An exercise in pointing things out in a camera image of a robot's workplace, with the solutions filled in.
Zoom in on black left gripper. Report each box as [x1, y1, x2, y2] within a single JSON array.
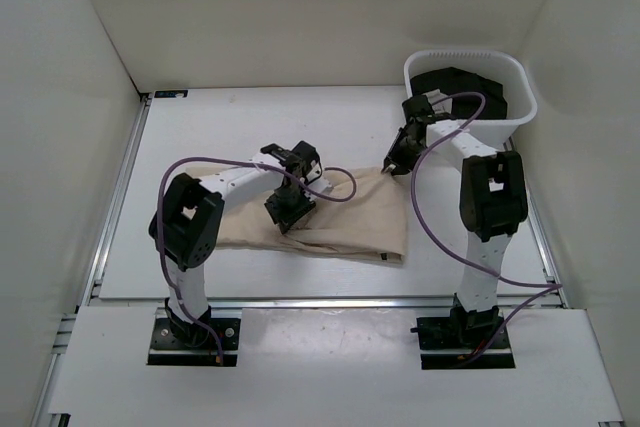
[[263, 182, 317, 234]]

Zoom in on beige trousers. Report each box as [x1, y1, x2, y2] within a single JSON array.
[[217, 167, 408, 265]]

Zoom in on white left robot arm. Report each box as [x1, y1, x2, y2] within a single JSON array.
[[148, 141, 330, 348]]

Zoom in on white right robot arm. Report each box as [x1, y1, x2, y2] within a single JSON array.
[[382, 92, 528, 348]]

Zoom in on black trousers in basket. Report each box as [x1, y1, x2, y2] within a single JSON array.
[[410, 67, 508, 120]]

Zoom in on white plastic basket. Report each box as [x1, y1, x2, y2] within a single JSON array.
[[403, 48, 538, 148]]

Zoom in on black label sticker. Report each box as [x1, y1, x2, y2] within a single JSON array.
[[154, 90, 188, 99]]

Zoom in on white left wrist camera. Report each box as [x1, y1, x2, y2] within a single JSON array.
[[307, 164, 333, 195]]

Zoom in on aluminium front rail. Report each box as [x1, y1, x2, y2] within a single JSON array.
[[208, 296, 453, 310]]

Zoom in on aluminium rail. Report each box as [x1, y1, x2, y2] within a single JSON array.
[[527, 191, 562, 285], [208, 296, 453, 310], [27, 91, 151, 427]]

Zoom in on aluminium right side rail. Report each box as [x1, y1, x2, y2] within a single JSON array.
[[527, 191, 562, 285]]

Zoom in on aluminium left side rail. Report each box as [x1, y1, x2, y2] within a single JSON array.
[[27, 91, 151, 427]]

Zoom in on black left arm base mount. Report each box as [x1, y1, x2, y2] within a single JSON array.
[[147, 316, 241, 368]]

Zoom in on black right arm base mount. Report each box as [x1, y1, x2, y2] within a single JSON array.
[[411, 303, 516, 370]]

